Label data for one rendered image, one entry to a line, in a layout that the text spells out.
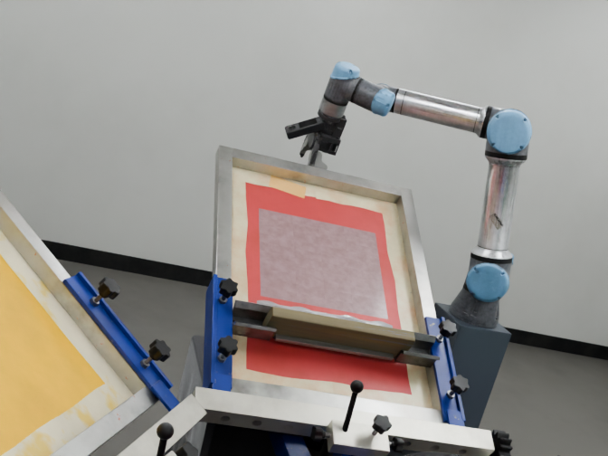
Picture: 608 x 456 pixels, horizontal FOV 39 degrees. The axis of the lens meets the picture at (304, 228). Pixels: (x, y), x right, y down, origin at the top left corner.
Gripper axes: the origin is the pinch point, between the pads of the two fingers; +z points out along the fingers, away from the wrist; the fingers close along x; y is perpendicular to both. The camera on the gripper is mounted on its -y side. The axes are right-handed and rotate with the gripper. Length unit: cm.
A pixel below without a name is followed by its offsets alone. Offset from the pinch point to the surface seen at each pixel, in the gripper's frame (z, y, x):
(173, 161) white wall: 154, 0, 271
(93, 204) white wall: 192, -44, 260
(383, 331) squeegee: -2, 9, -75
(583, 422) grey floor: 195, 271, 127
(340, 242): 0.0, 6.0, -37.0
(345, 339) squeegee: 3, 1, -75
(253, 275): 4, -19, -54
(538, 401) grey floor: 201, 251, 148
